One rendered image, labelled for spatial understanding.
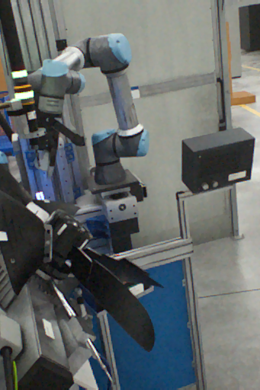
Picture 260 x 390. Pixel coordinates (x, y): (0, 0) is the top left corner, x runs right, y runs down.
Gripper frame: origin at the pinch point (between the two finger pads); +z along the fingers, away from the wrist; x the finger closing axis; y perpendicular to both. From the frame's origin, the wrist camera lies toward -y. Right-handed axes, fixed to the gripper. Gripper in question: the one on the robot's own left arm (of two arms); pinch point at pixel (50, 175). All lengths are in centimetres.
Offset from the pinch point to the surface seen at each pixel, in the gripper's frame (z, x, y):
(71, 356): 24, 61, 0
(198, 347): 76, -15, -75
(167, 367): 86, -16, -62
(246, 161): -10, -10, -76
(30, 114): -20.7, 24.5, 10.1
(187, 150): -11, -13, -52
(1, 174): -3.7, 19.7, 15.5
